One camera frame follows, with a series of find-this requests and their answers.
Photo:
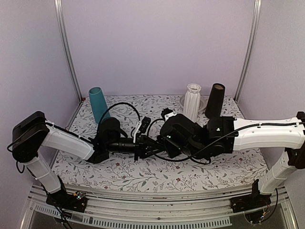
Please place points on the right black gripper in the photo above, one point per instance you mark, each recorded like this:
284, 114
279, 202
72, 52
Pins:
171, 151

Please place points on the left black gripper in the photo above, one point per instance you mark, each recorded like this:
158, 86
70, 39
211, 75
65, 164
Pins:
141, 147

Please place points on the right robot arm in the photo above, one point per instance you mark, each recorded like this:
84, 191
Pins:
225, 134

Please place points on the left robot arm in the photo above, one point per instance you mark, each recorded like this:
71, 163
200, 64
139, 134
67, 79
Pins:
36, 131

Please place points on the white ribbed vase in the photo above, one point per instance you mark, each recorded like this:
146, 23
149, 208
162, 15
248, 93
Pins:
192, 101

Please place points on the white round plate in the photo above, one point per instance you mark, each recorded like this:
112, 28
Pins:
202, 104

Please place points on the black tapered vase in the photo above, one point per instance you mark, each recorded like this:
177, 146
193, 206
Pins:
215, 101

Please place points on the teal tapered vase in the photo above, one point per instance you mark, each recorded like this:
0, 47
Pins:
98, 103

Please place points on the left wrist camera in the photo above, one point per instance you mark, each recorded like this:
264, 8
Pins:
141, 127

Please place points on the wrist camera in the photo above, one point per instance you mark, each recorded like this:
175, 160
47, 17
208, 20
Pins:
141, 127
167, 113

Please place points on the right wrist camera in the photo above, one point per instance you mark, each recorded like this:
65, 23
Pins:
167, 113

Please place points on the aluminium front rail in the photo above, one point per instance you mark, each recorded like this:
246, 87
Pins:
208, 209

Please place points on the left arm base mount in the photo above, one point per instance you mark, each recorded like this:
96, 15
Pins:
62, 199

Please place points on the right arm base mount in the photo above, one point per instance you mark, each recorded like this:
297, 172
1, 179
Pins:
251, 201

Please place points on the right aluminium frame post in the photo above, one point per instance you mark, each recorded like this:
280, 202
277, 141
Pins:
249, 49

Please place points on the aluminium frame post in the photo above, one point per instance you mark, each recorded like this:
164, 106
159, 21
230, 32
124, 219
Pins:
249, 49
65, 43

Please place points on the left aluminium frame post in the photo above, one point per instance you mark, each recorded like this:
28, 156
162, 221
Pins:
65, 43

